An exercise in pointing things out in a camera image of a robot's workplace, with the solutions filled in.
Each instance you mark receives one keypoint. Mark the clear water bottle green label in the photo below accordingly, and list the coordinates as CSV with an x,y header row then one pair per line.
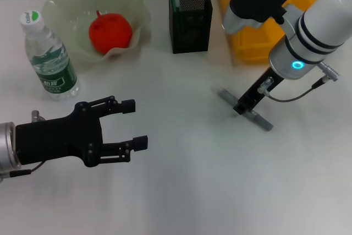
x,y
52,64

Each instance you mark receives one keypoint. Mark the yellow plastic storage bin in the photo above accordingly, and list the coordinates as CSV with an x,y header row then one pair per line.
x,y
255,42

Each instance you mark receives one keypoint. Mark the pale green glass fruit bowl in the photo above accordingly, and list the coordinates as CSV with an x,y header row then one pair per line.
x,y
71,1

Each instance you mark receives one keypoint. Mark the black mesh pen holder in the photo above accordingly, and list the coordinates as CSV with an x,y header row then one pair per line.
x,y
192,31

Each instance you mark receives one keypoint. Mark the gray marker pen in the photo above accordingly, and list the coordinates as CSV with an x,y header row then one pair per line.
x,y
261,121

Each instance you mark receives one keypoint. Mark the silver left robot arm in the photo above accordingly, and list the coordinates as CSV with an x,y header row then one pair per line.
x,y
6,144

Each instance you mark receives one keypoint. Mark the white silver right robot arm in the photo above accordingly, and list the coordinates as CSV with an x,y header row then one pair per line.
x,y
316,26

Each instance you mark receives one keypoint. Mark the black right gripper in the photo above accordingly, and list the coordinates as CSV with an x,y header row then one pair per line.
x,y
259,90

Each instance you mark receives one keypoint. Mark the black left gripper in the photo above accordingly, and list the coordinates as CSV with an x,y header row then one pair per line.
x,y
57,138

